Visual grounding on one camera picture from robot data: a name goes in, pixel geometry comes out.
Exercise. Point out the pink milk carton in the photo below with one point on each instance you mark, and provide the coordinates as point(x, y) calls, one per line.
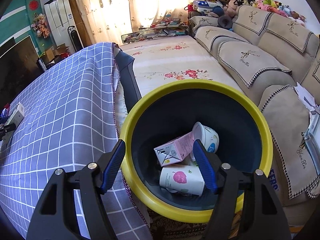
point(175, 147)

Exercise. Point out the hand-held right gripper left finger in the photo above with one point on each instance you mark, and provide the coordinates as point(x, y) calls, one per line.
point(112, 167)

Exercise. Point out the open cardboard box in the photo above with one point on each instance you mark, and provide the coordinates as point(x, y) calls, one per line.
point(53, 52)

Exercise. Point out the black printed box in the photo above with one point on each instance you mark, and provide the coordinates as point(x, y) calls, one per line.
point(42, 65)

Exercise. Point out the white standing air conditioner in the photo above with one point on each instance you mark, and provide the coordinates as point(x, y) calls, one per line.
point(58, 15)

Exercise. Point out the white yogurt cup blue label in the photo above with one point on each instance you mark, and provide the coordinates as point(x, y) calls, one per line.
point(207, 135)

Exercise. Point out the translucent plastic bag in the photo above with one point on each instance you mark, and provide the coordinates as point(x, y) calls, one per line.
point(312, 142)

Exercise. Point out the large black television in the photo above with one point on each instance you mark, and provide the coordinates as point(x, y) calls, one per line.
point(17, 67)

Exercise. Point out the beige sofa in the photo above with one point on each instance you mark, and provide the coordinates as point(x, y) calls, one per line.
point(262, 55)

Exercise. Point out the patterned brown rug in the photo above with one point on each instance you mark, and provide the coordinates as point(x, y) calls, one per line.
point(170, 227)

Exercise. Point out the dark neck pillow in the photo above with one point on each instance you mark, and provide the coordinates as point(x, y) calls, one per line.
point(225, 21)

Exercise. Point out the pile of stuffed toys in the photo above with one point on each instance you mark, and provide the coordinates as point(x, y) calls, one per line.
point(267, 3)

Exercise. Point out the red round wall ornament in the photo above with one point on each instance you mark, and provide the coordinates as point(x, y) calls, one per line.
point(34, 5)

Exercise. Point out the black tower fan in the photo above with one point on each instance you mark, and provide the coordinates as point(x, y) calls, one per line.
point(75, 38)

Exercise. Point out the cluttered glass coffee table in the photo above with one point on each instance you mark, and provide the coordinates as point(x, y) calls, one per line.
point(160, 30)

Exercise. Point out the black bin with yellow rim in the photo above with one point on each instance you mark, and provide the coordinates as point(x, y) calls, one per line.
point(162, 110)

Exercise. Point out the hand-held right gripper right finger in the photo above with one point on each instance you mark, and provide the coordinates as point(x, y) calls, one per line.
point(203, 167)

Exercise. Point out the red carton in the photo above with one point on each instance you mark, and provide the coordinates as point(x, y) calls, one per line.
point(64, 55)

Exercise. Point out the printed white paper cup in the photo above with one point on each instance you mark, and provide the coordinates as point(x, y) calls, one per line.
point(180, 177)

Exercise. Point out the blue tissue packet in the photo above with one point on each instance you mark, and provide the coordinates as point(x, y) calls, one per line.
point(5, 112)

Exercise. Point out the small black television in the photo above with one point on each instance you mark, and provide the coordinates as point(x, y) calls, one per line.
point(6, 45)

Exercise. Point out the floral bed sheet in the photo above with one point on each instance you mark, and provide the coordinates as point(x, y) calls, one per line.
point(170, 60)

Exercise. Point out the cream embroidered curtain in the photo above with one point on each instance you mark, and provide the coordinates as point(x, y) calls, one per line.
point(150, 2)

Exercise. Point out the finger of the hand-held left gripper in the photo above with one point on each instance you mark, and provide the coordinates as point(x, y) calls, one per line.
point(6, 128)

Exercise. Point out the loose white papers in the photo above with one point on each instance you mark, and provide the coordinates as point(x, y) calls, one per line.
point(305, 95)

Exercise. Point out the artificial flower decoration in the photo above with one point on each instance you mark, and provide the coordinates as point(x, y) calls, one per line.
point(41, 26)

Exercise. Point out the blue checked tablecloth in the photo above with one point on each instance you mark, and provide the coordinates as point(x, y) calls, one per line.
point(62, 117)

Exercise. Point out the blue white star bag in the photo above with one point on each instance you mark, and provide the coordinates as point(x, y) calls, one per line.
point(203, 5)

